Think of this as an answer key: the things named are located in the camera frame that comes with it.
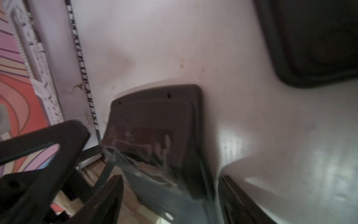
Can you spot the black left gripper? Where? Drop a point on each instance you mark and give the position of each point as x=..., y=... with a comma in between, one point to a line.
x=27, y=195

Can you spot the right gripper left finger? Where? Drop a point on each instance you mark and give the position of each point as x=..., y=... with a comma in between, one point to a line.
x=104, y=207

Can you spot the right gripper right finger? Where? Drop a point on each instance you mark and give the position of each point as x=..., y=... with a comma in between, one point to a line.
x=237, y=207

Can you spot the black calculator face down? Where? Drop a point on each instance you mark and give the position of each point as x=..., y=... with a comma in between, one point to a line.
x=156, y=137

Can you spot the black calculator face up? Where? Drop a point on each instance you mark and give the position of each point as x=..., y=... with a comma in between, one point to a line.
x=311, y=43

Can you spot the colourful children's book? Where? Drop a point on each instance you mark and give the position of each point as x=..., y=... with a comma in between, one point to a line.
x=88, y=181

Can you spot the newspaper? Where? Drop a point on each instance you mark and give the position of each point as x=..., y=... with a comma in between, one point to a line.
x=46, y=36

